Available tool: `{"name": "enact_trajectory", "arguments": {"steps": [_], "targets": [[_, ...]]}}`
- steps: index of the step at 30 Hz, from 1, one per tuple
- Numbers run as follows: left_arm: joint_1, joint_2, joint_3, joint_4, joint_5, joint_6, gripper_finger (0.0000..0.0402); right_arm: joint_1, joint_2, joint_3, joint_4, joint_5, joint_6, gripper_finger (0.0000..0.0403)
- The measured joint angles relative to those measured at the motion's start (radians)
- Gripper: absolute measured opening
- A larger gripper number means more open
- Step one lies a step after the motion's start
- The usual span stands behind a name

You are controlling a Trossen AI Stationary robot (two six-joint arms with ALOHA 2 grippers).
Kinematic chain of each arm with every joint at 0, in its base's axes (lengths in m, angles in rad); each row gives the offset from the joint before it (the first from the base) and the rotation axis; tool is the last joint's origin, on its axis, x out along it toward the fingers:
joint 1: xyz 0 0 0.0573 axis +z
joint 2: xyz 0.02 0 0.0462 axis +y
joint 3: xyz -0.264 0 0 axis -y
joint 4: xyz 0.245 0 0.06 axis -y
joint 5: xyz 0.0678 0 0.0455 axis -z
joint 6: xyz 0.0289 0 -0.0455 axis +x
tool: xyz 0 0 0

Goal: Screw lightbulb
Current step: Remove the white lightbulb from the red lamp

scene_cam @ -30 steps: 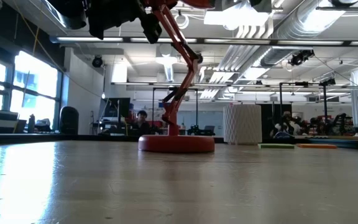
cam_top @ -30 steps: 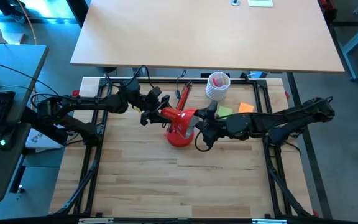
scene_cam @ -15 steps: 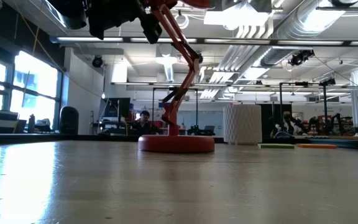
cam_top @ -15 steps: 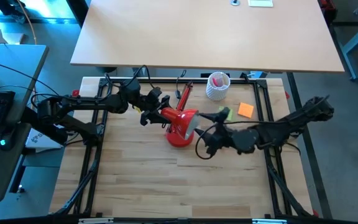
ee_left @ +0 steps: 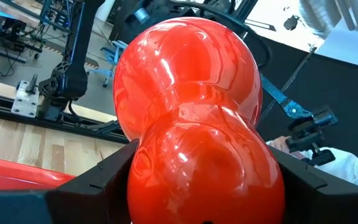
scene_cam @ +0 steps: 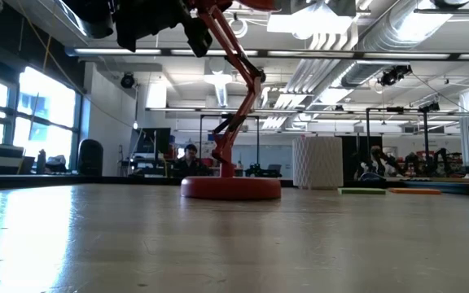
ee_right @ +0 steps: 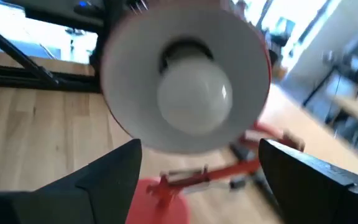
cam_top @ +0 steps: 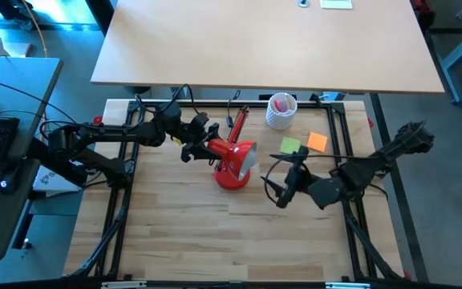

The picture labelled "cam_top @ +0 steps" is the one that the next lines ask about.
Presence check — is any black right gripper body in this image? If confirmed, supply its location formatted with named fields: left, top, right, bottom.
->
left=286, top=162, right=316, bottom=196

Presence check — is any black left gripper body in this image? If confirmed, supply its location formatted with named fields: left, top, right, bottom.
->
left=176, top=111, right=210, bottom=141

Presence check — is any white lightbulb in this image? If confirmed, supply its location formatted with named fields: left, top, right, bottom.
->
left=240, top=144, right=257, bottom=178

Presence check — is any red desk lamp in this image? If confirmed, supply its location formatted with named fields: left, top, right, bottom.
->
left=206, top=104, right=258, bottom=191

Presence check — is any green sticky note pad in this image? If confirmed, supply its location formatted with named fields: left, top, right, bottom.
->
left=279, top=136, right=302, bottom=156

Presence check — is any orange sticky note pad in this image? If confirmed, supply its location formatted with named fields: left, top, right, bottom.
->
left=306, top=132, right=329, bottom=153

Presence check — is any white lattice pen cup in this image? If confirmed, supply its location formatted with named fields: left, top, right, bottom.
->
left=265, top=92, right=298, bottom=131

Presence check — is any pink pen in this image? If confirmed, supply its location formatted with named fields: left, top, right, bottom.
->
left=274, top=99, right=292, bottom=114

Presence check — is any large light wood desk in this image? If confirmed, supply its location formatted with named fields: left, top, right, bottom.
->
left=90, top=0, right=445, bottom=94

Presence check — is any white printed box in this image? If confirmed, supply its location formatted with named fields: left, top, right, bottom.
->
left=32, top=166, right=84, bottom=198

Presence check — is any white notepad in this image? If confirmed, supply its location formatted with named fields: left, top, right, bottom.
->
left=319, top=0, right=354, bottom=10

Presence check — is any black computer mouse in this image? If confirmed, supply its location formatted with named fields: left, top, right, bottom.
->
left=0, top=170, right=22, bottom=197

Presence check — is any black lamp power cord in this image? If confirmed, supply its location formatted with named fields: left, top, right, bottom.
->
left=225, top=90, right=241, bottom=128

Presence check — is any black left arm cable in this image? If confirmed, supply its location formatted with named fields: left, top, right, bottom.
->
left=134, top=83, right=196, bottom=114

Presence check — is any black aluminium table frame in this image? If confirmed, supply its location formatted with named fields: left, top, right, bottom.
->
left=64, top=94, right=407, bottom=282

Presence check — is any silver metal bracket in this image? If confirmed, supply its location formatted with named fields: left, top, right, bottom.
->
left=101, top=280, right=148, bottom=289
left=325, top=282, right=371, bottom=289

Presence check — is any tan cable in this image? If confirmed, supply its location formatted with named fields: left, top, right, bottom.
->
left=21, top=0, right=50, bottom=59

